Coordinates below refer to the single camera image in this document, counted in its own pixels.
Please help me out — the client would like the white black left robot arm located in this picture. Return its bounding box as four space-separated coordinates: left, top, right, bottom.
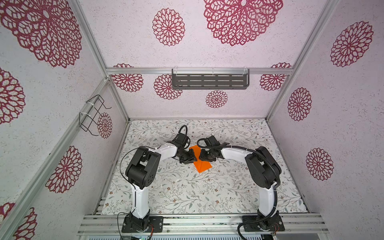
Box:
125 143 197 220

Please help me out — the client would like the grey slotted wall shelf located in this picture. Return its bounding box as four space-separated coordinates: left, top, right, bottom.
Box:
171 69 250 90

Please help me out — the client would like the black wire wall basket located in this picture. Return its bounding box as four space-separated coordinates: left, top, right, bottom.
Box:
78 95 113 139

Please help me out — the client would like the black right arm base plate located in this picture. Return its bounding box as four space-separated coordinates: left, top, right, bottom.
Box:
242 213 285 232

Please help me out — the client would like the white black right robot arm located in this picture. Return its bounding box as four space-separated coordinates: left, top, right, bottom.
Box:
200 146 282 222

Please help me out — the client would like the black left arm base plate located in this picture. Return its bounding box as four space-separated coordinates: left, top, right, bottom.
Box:
121 215 164 233

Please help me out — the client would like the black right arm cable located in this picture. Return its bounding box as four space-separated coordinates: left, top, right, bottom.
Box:
196 137 282 240

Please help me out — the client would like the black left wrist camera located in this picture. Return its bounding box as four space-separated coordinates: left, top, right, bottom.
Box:
169 125 191 149

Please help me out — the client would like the orange square paper sheet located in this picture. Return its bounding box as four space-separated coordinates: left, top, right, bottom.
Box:
190 145 212 173

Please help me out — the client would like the aluminium front rail frame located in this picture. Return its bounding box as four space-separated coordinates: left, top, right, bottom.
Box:
76 213 329 236

